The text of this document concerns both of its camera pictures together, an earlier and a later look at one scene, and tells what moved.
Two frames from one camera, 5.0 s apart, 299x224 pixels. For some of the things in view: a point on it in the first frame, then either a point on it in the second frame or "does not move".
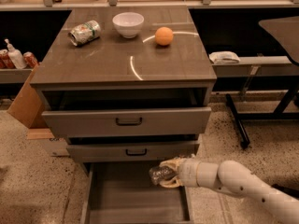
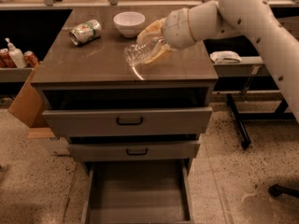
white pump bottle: x=16 y=56 does not move
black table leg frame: x=278 y=114 does not move
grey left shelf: x=14 y=75 does not move
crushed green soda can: x=84 y=33 does not move
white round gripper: x=188 y=173 -> x=176 y=28
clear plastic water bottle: x=158 y=173 -> x=135 y=53
